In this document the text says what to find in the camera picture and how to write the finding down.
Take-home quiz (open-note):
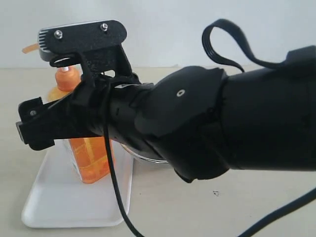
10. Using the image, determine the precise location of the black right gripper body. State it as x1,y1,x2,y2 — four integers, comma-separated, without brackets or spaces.
16,46,155,151

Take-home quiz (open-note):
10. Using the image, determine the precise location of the orange dish soap pump bottle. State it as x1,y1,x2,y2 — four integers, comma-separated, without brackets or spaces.
21,43,117,185

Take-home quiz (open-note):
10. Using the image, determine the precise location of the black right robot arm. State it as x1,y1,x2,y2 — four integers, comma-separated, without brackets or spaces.
16,46,316,183

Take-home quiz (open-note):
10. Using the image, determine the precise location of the steel mesh strainer bowl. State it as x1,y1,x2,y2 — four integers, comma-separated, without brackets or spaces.
121,144,168,164

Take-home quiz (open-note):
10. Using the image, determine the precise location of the white rectangular plastic tray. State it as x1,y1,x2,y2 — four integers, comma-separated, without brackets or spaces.
21,143,123,228

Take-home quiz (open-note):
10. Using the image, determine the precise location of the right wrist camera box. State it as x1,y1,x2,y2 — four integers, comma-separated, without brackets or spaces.
38,20,127,62

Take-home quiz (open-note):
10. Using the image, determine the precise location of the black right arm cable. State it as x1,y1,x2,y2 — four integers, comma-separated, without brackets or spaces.
102,76,316,237

